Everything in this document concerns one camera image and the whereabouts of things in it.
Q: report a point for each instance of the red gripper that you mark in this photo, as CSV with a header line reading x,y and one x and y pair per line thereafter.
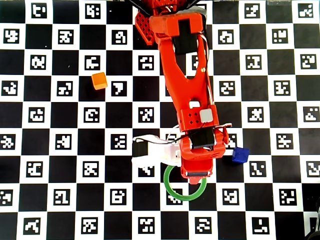
x,y
197,167

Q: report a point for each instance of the blue cube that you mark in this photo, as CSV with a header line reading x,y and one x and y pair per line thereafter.
x,y
240,155

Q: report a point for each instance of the orange cube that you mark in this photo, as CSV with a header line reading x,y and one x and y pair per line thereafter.
x,y
99,81

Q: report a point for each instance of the black white marker checkerboard mat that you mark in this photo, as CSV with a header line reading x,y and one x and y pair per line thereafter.
x,y
120,120

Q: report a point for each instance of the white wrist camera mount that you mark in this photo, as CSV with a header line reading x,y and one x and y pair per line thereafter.
x,y
160,151

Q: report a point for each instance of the black camera stand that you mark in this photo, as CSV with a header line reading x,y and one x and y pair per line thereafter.
x,y
315,236

